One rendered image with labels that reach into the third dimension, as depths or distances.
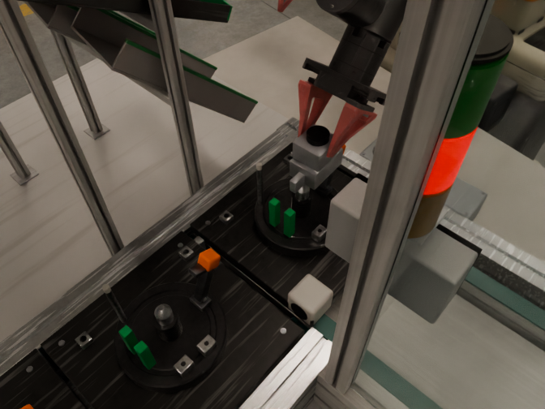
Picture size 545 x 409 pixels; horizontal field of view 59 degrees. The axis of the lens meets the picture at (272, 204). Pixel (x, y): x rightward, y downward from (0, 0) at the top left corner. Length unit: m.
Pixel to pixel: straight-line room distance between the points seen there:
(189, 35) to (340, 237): 2.64
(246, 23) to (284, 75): 1.92
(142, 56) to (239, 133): 0.40
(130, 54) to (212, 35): 2.33
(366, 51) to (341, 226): 0.25
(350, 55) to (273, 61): 0.65
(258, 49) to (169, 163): 0.43
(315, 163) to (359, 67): 0.13
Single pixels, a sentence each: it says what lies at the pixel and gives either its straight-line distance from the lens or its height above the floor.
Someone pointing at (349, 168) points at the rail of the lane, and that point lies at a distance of 0.83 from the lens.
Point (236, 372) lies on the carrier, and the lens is 0.62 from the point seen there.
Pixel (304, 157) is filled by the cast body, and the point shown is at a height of 1.11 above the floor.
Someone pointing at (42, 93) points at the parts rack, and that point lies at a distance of 0.58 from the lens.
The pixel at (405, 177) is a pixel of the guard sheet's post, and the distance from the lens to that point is 0.29.
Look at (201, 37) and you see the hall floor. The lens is 2.98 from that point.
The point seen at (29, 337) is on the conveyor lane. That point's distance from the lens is 0.73.
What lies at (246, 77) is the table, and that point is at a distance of 1.18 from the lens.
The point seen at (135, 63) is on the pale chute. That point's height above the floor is 1.18.
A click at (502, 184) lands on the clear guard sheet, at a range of 0.28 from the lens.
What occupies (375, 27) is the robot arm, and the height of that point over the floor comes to 1.25.
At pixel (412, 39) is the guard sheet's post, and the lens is 0.25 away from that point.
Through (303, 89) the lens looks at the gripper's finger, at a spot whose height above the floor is 1.18.
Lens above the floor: 1.55
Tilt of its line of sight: 51 degrees down
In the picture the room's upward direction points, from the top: 1 degrees counter-clockwise
